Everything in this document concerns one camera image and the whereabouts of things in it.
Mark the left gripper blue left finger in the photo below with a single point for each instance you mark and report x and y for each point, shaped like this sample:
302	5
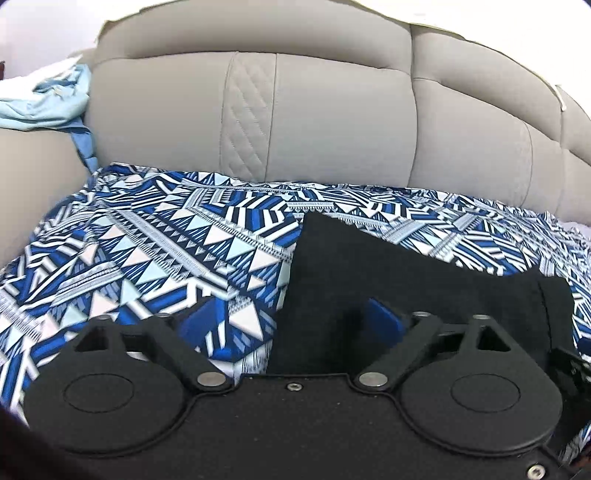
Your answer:
177	343

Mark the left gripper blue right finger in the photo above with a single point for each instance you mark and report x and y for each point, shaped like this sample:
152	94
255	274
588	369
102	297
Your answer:
391	344

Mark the black pants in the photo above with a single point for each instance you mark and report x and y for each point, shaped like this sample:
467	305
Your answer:
337	269

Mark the blue white patterned sofa cover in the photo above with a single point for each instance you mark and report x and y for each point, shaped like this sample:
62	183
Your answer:
80	399

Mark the beige leather sofa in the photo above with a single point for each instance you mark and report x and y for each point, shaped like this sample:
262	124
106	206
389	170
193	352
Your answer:
331	92

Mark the light blue clothes pile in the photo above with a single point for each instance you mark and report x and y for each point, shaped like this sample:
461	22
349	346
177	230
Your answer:
53	97

